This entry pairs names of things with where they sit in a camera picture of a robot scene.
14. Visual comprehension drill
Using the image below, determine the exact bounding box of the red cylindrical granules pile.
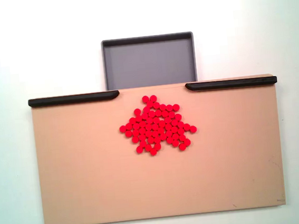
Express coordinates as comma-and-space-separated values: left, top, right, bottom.
116, 90, 199, 160

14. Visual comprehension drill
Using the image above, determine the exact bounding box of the grey rectangular container tray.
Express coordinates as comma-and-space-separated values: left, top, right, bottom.
100, 31, 198, 91

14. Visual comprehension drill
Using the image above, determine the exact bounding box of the beige flat board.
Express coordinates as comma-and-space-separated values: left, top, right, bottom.
28, 72, 290, 224

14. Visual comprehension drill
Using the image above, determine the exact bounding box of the black edge rail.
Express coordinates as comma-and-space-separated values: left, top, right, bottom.
185, 74, 278, 93
27, 90, 121, 108

